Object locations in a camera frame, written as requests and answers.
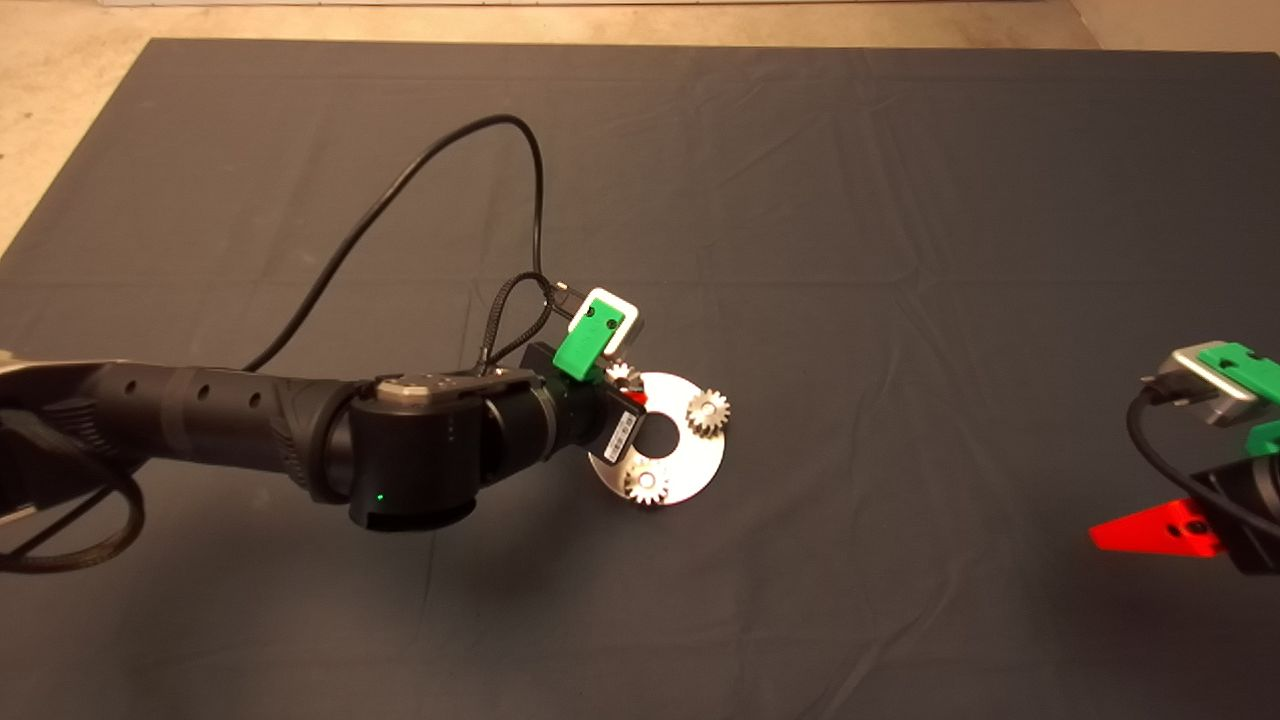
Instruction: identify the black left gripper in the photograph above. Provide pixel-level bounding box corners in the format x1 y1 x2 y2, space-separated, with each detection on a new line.
522 342 648 467

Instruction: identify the right gripper silver camera box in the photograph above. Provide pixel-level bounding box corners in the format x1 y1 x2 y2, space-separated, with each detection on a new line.
1143 345 1259 427

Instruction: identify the dark grey table cloth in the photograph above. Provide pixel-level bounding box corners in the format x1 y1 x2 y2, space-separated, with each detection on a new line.
0 37 1280 720

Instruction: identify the left gripper green camera mount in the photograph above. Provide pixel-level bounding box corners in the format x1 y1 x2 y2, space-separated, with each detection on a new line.
553 298 628 383

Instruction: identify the round white metal carrier plate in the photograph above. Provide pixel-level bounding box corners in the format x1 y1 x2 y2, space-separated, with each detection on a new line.
588 372 726 507

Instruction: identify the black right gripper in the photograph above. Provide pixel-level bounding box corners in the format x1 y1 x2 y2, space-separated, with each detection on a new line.
1088 458 1280 577

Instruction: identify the gripper silver camera box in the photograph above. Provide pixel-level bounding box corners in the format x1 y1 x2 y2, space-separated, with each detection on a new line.
1143 345 1259 427
567 288 645 363

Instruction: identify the left gripper silver camera box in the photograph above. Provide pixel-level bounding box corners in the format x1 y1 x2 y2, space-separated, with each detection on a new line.
567 288 645 363

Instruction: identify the thick braided black arm cable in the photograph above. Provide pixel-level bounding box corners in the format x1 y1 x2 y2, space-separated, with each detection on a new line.
0 405 147 575

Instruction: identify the right gripper green camera mount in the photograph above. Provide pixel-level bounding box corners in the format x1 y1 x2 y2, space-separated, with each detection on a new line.
1200 342 1280 457

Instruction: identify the gripper green camera mount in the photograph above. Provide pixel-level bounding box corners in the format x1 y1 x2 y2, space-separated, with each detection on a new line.
1200 342 1280 457
553 298 628 383

